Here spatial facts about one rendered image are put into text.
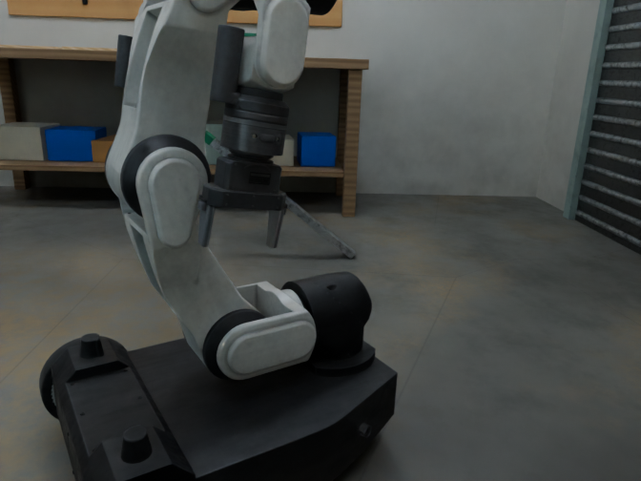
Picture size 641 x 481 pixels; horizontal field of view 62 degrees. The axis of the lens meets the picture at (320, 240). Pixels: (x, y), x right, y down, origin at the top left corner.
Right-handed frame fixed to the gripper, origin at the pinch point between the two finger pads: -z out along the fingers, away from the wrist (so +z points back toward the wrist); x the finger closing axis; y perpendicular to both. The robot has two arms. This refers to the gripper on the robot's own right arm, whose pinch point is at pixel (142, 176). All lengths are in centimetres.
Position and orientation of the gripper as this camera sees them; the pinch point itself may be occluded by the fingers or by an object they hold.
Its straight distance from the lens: 116.3
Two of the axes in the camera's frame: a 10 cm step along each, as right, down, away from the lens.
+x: -8.5, -0.3, -5.3
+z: 1.6, -9.7, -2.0
